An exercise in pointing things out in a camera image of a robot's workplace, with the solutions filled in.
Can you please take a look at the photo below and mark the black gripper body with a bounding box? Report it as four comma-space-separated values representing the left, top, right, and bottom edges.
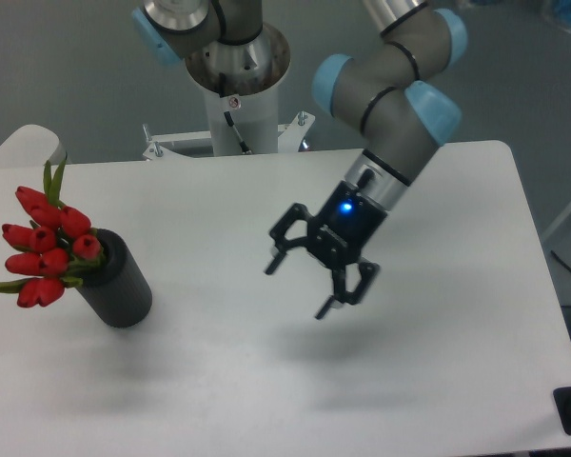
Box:
307, 181, 387, 269

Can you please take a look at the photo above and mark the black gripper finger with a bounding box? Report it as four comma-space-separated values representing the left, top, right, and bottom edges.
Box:
265, 203, 312, 275
313, 259, 381, 321

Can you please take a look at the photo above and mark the red tulip bouquet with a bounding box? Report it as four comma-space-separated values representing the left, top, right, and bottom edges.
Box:
0, 160, 108, 308

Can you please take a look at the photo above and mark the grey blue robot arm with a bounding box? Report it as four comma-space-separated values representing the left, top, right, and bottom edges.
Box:
132, 1, 467, 310

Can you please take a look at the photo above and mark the black ribbed cylindrical vase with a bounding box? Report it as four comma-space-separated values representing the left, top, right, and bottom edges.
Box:
76, 228, 153, 328

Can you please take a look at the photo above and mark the white rounded side table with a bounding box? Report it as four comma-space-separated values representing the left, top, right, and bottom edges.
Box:
0, 124, 68, 169

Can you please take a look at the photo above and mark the white metal base frame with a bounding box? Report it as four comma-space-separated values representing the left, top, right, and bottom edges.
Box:
142, 110, 316, 161

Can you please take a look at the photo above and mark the black cable on pedestal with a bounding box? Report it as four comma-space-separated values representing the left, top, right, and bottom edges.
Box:
217, 71, 253, 156

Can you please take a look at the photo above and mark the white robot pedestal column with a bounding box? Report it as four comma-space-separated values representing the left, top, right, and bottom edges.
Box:
184, 23, 292, 156

